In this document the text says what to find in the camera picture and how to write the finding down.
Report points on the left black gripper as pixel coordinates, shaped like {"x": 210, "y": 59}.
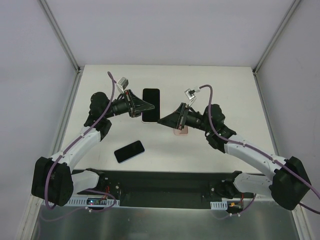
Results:
{"x": 131, "y": 103}

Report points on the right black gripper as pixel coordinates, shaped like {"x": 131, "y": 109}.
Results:
{"x": 182, "y": 116}

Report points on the pink phone case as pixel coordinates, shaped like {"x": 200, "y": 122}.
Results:
{"x": 181, "y": 132}

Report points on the blue smartphone black screen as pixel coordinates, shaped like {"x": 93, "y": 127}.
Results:
{"x": 129, "y": 151}

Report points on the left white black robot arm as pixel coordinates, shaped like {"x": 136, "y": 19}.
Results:
{"x": 53, "y": 178}

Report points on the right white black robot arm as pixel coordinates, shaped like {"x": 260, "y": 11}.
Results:
{"x": 285, "y": 180}

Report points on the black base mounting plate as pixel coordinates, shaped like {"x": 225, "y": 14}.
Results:
{"x": 173, "y": 190}

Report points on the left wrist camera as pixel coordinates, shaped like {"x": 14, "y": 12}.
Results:
{"x": 122, "y": 84}

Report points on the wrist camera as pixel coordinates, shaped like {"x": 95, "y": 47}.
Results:
{"x": 122, "y": 84}
{"x": 190, "y": 93}

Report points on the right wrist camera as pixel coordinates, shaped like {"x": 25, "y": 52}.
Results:
{"x": 190, "y": 93}

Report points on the right white cable duct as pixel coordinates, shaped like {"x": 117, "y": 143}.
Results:
{"x": 219, "y": 205}

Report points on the white cable duct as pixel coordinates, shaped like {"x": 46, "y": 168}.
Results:
{"x": 91, "y": 202}
{"x": 219, "y": 205}

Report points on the right aluminium frame post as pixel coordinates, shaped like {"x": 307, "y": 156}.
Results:
{"x": 277, "y": 34}

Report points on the aluminium frame post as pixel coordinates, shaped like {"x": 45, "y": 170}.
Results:
{"x": 59, "y": 34}
{"x": 277, "y": 34}

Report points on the left white cable duct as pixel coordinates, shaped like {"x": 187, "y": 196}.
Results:
{"x": 91, "y": 202}

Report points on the left aluminium frame post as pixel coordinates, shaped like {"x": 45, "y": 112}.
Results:
{"x": 59, "y": 34}

